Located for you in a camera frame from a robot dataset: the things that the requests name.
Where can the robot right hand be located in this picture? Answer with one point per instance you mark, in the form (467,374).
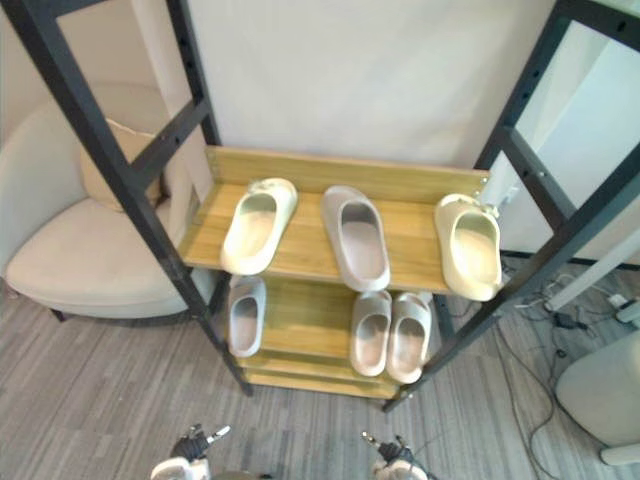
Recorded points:
(392,450)

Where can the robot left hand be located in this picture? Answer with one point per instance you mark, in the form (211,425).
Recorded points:
(195,445)

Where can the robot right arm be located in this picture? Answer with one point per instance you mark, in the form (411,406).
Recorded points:
(397,471)

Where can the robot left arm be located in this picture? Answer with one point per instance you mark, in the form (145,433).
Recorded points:
(177,470)

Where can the beige slipper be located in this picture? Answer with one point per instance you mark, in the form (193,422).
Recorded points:
(370,340)
(407,345)

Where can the wooden shelf with front lip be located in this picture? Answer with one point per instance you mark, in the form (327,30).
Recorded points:
(310,382)

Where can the small grey slipper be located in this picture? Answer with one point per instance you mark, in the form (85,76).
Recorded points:
(245,320)

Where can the plain wooden shelf board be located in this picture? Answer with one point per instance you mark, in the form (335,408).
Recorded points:
(305,315)

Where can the large grey slipper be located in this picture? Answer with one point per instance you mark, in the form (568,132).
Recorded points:
(360,245)

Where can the black power adapter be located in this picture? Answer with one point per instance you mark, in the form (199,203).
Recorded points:
(565,320)

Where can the cream slipper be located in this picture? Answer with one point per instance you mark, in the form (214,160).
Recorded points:
(475,250)
(255,220)

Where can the white rounded bin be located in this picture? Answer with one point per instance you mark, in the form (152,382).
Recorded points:
(605,390)

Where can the cream armchair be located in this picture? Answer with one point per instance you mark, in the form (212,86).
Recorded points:
(75,250)

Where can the white flat floor base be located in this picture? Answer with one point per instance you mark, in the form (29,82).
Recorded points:
(622,454)

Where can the wooden shelf with back board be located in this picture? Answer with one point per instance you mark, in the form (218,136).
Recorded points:
(305,235)

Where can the white slanted table leg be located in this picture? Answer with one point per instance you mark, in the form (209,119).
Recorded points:
(595,277)

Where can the white power strip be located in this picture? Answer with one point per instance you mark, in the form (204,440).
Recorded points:
(619,301)

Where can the cream cushion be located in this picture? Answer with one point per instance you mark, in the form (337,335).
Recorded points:
(105,175)

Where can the white partition panel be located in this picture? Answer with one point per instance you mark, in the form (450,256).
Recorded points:
(575,150)

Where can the black metal rack frame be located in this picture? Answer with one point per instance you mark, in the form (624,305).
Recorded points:
(125,170)

